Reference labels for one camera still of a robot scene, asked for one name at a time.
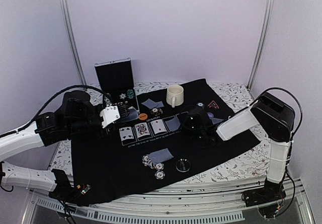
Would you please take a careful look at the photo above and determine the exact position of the purple small blind button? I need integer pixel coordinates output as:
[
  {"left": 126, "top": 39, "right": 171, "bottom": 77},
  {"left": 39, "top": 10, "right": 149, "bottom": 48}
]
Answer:
[{"left": 207, "top": 112, "right": 214, "bottom": 118}]

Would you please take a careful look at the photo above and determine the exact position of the red triangle black token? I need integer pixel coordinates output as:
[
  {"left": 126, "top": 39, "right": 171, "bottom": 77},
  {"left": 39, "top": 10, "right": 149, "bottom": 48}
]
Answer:
[{"left": 207, "top": 100, "right": 219, "bottom": 109}]

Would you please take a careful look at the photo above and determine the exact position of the teal chip stack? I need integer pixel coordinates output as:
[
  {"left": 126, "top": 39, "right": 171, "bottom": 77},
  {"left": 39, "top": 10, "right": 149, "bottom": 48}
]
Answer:
[{"left": 197, "top": 102, "right": 204, "bottom": 108}]

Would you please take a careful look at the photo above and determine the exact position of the queen of hearts card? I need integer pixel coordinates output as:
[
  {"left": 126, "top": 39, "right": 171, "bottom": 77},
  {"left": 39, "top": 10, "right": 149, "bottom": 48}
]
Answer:
[{"left": 134, "top": 122, "right": 150, "bottom": 138}]

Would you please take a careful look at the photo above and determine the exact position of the orange big blind button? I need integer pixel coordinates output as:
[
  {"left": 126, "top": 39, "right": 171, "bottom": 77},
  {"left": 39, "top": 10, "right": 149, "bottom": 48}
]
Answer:
[{"left": 138, "top": 113, "right": 148, "bottom": 121}]

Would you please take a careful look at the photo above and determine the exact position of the clear black dealer button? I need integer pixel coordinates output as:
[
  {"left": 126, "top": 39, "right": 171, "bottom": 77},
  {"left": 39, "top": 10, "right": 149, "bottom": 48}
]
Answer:
[{"left": 176, "top": 159, "right": 191, "bottom": 173}]

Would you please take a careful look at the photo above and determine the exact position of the poker chip stack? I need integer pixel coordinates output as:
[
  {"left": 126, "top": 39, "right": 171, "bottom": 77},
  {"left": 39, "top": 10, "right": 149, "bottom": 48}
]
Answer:
[
  {"left": 142, "top": 155, "right": 154, "bottom": 169},
  {"left": 127, "top": 89, "right": 135, "bottom": 99}
]

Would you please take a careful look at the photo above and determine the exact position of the red brown chip stack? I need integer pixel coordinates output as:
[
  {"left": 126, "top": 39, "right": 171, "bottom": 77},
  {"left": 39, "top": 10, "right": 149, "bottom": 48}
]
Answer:
[{"left": 150, "top": 108, "right": 163, "bottom": 116}]

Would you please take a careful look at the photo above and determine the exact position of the aluminium poker chip case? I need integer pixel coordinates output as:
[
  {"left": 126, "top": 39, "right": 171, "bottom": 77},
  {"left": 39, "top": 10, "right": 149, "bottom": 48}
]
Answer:
[{"left": 95, "top": 57, "right": 139, "bottom": 112}]

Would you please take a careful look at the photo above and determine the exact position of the dealt card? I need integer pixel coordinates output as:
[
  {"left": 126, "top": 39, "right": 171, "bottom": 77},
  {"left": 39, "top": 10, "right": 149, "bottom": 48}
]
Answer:
[
  {"left": 155, "top": 101, "right": 164, "bottom": 108},
  {"left": 148, "top": 151, "right": 162, "bottom": 164}
]

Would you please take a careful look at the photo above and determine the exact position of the blue white chip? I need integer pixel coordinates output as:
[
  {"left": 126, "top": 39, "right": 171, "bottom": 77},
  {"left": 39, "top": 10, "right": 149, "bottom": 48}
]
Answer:
[
  {"left": 154, "top": 171, "right": 165, "bottom": 180},
  {"left": 154, "top": 163, "right": 164, "bottom": 171}
]

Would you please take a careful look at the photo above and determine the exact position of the blue patterned card deck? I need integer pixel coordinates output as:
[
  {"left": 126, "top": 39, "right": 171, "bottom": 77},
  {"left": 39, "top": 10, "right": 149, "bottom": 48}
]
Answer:
[{"left": 123, "top": 110, "right": 138, "bottom": 122}]

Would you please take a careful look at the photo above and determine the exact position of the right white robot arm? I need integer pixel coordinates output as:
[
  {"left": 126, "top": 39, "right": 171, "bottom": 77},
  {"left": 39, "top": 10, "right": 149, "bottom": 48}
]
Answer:
[{"left": 179, "top": 88, "right": 299, "bottom": 206}]

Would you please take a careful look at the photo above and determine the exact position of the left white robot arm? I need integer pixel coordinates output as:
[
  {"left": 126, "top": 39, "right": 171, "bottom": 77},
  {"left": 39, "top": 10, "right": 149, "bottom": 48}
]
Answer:
[{"left": 1, "top": 85, "right": 120, "bottom": 202}]

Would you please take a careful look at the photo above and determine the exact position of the black poker table mat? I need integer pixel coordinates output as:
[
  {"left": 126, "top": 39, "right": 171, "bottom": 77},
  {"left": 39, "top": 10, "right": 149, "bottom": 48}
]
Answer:
[{"left": 70, "top": 78, "right": 260, "bottom": 204}]

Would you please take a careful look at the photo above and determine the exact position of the cream ceramic mug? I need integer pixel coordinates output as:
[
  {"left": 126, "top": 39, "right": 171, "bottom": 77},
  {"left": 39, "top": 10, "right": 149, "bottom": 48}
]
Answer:
[{"left": 166, "top": 85, "right": 184, "bottom": 108}]

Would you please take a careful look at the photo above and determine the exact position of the small green circuit board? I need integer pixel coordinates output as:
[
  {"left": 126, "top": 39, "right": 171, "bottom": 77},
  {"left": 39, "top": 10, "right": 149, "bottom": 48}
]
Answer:
[{"left": 75, "top": 184, "right": 91, "bottom": 195}]

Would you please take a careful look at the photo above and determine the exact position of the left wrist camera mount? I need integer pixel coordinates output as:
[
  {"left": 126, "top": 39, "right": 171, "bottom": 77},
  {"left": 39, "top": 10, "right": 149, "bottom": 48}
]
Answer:
[{"left": 99, "top": 104, "right": 129, "bottom": 128}]

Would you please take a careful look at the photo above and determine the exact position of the front aluminium rail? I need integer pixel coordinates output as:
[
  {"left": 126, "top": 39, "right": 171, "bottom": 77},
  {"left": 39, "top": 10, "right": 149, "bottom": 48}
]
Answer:
[{"left": 24, "top": 176, "right": 312, "bottom": 224}]

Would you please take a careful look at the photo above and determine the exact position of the left aluminium frame post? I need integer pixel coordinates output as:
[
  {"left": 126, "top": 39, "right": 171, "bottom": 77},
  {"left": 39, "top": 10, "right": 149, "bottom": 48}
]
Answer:
[{"left": 60, "top": 0, "right": 87, "bottom": 85}]

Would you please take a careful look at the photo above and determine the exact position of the aluminium frame post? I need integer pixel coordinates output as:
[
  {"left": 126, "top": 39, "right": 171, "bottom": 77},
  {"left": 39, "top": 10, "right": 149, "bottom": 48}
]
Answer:
[
  {"left": 247, "top": 0, "right": 274, "bottom": 91},
  {"left": 60, "top": 0, "right": 87, "bottom": 85}
]

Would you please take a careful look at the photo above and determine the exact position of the right aluminium frame post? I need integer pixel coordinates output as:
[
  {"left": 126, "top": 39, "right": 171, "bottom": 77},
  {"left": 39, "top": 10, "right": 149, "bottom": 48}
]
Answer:
[{"left": 247, "top": 0, "right": 274, "bottom": 91}]

